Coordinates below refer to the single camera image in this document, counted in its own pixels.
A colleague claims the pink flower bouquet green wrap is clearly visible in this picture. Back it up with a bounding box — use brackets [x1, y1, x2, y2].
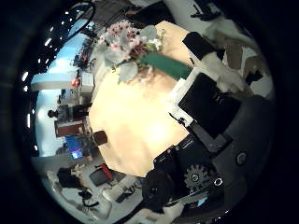
[93, 20, 194, 84]

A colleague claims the brown cylindrical vase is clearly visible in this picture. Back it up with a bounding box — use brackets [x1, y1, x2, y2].
[93, 130, 108, 147]

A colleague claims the white box cabinet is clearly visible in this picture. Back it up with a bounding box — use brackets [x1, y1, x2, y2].
[79, 73, 95, 95]

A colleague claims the brown wooden cabinet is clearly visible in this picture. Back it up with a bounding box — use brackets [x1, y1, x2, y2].
[54, 120, 87, 138]

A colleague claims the blue lit monitor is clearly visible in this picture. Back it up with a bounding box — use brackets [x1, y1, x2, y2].
[64, 136, 86, 161]

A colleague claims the black cable loop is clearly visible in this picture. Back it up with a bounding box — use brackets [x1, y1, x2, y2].
[46, 1, 96, 48]

